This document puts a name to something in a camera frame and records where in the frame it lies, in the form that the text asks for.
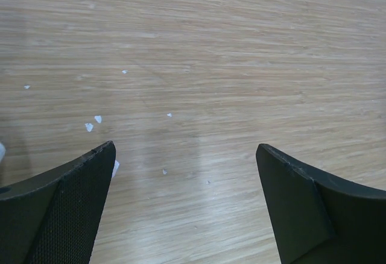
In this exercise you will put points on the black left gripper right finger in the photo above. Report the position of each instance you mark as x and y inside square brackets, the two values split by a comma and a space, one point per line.
[318, 217]

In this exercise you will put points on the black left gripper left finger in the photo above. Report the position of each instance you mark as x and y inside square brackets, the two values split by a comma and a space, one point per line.
[54, 217]

